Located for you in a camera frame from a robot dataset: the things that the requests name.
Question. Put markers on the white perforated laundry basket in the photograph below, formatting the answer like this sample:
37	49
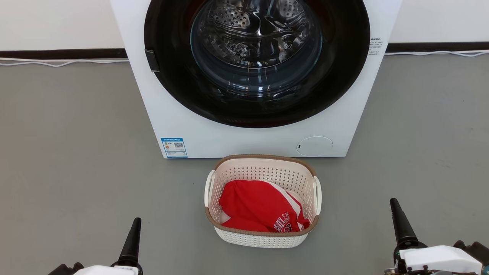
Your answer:
263	240

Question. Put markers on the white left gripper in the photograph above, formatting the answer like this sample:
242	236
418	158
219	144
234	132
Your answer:
110	271

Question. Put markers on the steel washer drum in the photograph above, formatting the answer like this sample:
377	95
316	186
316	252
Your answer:
256	34

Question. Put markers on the white front-load washing machine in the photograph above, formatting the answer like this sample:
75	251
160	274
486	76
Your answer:
237	141

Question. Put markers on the blue energy label sticker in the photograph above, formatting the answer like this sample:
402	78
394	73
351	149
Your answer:
174	148

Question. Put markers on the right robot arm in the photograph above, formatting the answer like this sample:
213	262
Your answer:
473	248

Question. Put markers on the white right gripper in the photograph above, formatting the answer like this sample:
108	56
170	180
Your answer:
439	259

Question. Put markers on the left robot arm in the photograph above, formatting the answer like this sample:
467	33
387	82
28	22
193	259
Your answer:
67	269

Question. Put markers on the black round washer door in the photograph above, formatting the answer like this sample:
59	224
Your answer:
172	82

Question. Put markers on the round white filter cover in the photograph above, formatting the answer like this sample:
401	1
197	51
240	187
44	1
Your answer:
314	146

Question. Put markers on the small printed text label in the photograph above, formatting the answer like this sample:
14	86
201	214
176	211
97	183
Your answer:
375	46

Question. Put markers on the red basketball jersey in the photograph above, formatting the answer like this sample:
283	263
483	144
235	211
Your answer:
252	206

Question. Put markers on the black washer door latch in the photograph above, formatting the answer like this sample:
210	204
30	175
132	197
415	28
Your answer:
152	60

